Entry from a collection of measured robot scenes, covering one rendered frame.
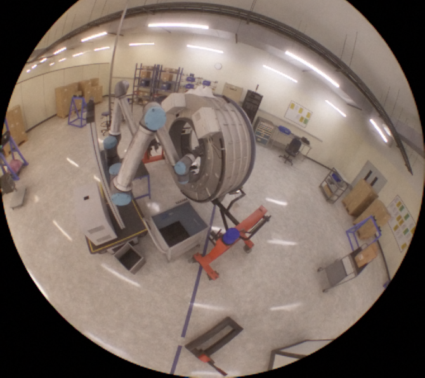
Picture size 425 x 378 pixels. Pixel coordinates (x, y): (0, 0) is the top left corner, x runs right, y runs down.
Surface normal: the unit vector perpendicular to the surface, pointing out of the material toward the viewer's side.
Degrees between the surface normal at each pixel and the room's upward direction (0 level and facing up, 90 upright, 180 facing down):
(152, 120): 83
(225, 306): 0
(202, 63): 90
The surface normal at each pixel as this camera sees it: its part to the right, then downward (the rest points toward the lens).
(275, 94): -0.18, 0.55
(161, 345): 0.27, -0.77
